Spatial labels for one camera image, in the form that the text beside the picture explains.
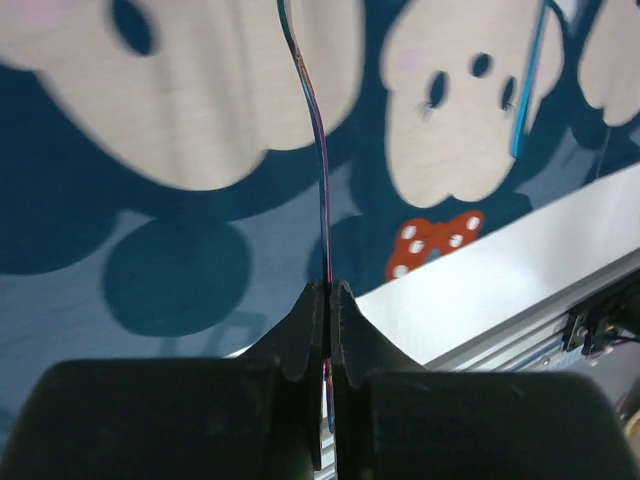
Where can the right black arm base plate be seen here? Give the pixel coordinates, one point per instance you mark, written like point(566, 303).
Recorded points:
point(606, 320)

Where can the aluminium mounting rail frame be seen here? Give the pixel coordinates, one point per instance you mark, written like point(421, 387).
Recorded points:
point(547, 337)

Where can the blue cartoon placemat cloth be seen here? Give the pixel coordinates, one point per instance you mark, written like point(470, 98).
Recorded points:
point(159, 179)

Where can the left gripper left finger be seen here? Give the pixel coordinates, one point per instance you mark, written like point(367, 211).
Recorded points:
point(255, 416)

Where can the iridescent blue metal spoon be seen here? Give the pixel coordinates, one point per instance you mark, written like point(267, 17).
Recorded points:
point(540, 74)

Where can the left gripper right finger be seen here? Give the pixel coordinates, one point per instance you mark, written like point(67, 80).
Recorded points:
point(395, 419)

